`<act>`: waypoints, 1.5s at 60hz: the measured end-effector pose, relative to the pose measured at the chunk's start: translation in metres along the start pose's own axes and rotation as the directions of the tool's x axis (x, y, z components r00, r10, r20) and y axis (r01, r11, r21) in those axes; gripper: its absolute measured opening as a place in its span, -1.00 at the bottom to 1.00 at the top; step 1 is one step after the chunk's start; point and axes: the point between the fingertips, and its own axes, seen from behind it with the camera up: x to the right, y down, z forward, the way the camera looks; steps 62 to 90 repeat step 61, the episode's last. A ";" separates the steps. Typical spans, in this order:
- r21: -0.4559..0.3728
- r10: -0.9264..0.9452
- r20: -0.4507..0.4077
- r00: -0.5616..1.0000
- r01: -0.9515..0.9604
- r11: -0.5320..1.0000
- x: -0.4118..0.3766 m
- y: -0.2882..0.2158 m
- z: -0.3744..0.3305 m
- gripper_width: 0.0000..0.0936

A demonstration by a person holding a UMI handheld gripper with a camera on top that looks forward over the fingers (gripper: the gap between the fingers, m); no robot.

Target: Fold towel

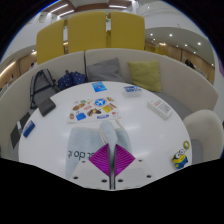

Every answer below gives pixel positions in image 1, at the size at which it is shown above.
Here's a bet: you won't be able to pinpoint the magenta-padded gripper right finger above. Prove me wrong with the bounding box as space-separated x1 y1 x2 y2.
114 142 153 190

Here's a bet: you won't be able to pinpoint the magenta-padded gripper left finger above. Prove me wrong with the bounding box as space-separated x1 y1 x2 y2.
70 142 112 190

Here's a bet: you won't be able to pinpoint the light blue towel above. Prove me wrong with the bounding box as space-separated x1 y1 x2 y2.
64 119 133 181

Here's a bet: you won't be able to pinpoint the colourful sticker sheet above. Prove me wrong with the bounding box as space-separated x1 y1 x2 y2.
67 95 121 124

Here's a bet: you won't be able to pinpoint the yellow cartoon figure toy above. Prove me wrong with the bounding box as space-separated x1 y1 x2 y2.
171 140 191 171

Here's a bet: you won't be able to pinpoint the white flat box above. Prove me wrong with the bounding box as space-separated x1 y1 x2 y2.
146 99 174 121

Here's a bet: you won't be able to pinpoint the small blue and white box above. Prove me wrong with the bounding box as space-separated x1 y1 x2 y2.
121 84 144 99

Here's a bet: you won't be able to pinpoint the small blue card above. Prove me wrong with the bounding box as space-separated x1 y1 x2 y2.
91 80 108 93

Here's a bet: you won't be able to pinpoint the navy dotted bag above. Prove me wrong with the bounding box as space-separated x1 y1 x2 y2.
56 69 89 91

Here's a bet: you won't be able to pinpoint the olive yellow cushion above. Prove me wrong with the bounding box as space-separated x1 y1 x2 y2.
127 60 163 94

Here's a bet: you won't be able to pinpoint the white upholstered chair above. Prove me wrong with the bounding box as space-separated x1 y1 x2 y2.
182 109 224 165

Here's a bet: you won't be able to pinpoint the grey cushion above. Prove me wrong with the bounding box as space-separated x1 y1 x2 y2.
86 57 127 85

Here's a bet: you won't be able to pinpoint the grey backpack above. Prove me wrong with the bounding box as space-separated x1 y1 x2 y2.
29 68 61 110

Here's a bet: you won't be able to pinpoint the curved beige sofa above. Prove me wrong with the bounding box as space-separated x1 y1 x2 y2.
0 47 220 158

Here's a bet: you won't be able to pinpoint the person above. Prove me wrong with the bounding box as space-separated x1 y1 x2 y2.
185 58 196 70

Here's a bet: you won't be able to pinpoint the yellow upright panel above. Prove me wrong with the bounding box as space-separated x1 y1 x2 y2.
35 18 67 66
109 11 146 52
66 11 108 54

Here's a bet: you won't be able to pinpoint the ceiling lights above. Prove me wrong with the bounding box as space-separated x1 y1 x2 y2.
49 0 135 18

